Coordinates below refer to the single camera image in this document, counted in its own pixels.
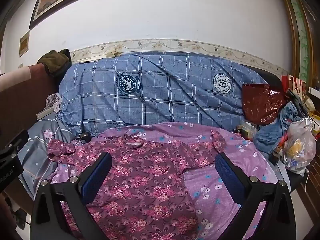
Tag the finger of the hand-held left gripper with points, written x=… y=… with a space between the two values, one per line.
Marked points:
x=15 y=141

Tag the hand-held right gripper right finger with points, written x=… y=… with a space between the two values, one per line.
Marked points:
x=230 y=177

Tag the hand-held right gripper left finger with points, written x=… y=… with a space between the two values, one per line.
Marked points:
x=97 y=175

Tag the maroon floral shirt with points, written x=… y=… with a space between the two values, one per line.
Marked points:
x=150 y=180

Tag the grey floral bedsheet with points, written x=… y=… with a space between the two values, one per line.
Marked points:
x=37 y=150

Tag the purple floral blanket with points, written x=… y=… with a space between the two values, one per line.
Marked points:
x=225 y=145

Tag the small black object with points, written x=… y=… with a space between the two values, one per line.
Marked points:
x=84 y=135

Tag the brown headboard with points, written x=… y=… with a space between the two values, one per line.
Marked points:
x=25 y=92

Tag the small grey crumpled cloth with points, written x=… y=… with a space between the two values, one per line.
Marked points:
x=53 y=101

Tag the blue denim garment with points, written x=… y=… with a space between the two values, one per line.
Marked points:
x=272 y=132

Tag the white plastic bag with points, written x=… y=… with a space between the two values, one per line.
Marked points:
x=300 y=142

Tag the red plastic bag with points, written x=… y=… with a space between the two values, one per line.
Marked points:
x=262 y=102

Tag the olive green cloth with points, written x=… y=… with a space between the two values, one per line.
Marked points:
x=55 y=61

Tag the small framed picture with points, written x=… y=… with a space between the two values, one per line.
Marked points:
x=24 y=43

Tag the blue striped pillow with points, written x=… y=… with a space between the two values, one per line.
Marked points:
x=175 y=92

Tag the red gift bag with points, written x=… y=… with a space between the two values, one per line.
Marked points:
x=295 y=83

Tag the beige crumpled cloth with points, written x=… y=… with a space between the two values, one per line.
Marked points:
x=113 y=53

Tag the wooden door with green panel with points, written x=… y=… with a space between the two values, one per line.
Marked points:
x=300 y=30

